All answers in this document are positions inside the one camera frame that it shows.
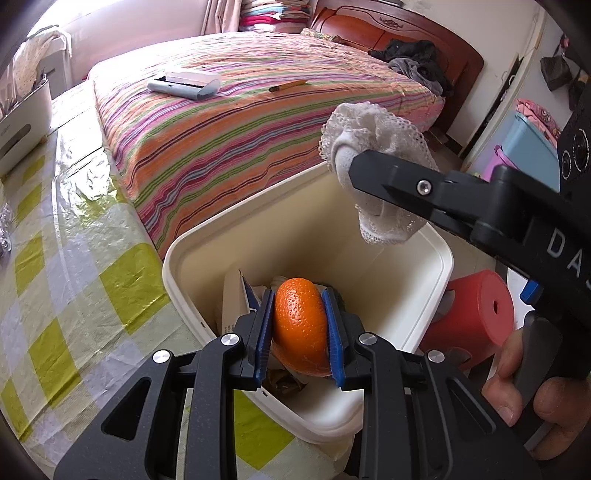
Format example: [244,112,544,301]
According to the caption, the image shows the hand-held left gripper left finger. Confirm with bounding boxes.
[53,288,278,480]

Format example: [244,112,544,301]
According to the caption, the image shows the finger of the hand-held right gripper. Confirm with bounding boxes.
[348,151,492,241]

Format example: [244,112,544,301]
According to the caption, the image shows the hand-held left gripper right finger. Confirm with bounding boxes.
[322,288,543,480]

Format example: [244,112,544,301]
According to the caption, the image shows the orange fruit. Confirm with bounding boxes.
[272,277,333,377]

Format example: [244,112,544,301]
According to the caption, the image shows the white red medicine box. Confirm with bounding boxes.
[221,270,264,337]

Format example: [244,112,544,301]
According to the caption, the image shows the white lace sock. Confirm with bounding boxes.
[318,102,437,245]

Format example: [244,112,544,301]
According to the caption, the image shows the white plastic bin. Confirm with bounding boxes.
[161,159,455,444]

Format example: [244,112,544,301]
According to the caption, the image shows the person's right hand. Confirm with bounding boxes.
[482,330,591,435]

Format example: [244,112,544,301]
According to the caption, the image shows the crumpled brown paper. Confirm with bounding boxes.
[270,357,324,398]

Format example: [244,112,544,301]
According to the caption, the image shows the blue plastic storage box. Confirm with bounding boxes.
[482,111,561,190]

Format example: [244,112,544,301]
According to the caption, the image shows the red plastic stool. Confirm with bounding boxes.
[418,270,515,372]

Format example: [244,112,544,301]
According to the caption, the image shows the grey garment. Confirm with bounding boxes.
[388,58,419,79]

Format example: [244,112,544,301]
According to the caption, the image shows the pink patterned cloth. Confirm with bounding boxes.
[515,98,561,144]

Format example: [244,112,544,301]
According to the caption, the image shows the black garment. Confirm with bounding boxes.
[369,39,455,97]

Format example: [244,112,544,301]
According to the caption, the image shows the wooden bed headboard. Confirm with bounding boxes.
[309,0,485,139]

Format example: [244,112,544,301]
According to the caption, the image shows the dark hanging handbag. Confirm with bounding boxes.
[540,32,573,93]

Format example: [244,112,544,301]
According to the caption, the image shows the striped bedsheet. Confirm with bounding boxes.
[90,32,446,259]

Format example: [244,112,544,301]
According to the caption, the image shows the stack of folded quilts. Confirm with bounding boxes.
[239,0,315,34]

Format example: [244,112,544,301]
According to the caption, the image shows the pink curtain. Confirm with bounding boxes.
[201,0,243,35]

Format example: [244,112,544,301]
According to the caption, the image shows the white desktop organizer box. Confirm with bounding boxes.
[0,76,52,178]

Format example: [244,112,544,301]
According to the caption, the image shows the white appliance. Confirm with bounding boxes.
[51,34,72,93]

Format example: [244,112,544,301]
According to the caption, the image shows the bunch of reddish pens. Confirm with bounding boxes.
[0,69,49,114]

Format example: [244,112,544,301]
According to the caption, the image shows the cream dotted cloth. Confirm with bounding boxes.
[11,34,61,88]

